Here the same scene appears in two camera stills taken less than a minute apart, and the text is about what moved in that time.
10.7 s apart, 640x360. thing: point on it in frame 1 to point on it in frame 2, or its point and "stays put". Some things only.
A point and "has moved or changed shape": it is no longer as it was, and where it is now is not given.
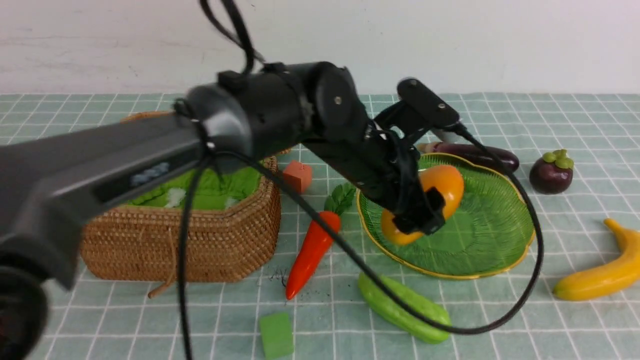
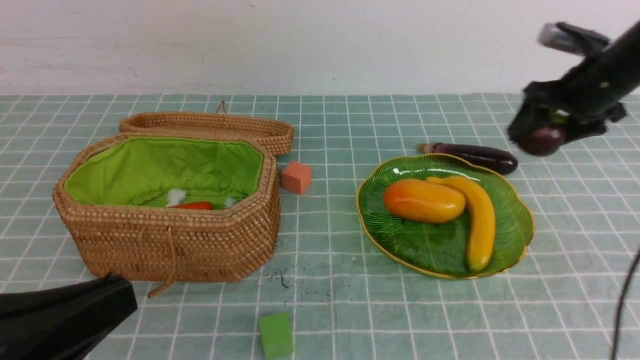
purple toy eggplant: x=506 y=160 stays put
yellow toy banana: x=622 y=271 to x=481 y=231
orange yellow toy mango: x=447 y=179 has moved or changed shape
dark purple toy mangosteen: x=552 y=173 to x=543 y=141
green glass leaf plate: x=490 y=230 stays put
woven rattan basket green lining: x=235 y=227 to x=146 y=170
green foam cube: x=277 y=334 stays put
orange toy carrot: x=319 y=237 to x=203 y=205
